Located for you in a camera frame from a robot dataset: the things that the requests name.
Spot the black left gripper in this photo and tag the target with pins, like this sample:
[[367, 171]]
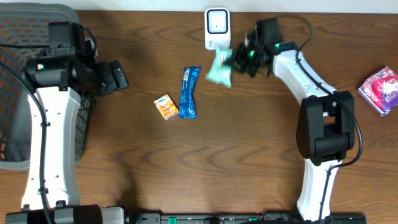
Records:
[[109, 77]]

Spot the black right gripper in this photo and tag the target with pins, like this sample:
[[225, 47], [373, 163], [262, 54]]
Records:
[[240, 53]]

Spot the mint green snack packet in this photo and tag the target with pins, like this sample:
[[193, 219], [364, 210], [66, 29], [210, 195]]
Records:
[[219, 73]]

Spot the small orange box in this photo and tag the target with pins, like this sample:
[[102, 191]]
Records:
[[166, 106]]

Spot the blue cookie pack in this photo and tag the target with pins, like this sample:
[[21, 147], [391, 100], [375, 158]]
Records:
[[187, 109]]

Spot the purple snack package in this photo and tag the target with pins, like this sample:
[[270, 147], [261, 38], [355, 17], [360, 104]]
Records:
[[380, 90]]

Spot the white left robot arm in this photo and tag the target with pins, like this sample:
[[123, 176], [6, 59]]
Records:
[[56, 81]]

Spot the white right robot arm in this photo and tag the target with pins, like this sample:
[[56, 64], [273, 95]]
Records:
[[326, 126]]

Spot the grey mesh basket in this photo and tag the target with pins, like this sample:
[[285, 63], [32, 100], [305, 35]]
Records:
[[24, 33]]

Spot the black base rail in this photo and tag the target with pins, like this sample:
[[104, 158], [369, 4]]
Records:
[[271, 217]]

